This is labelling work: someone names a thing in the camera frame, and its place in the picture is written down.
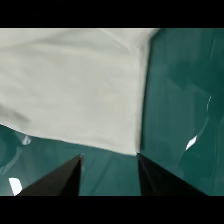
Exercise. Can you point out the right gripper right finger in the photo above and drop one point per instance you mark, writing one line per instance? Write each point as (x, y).
(160, 181)

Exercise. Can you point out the white garment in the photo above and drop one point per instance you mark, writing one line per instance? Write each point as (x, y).
(73, 90)

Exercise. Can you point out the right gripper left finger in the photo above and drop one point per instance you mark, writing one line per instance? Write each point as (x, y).
(63, 181)

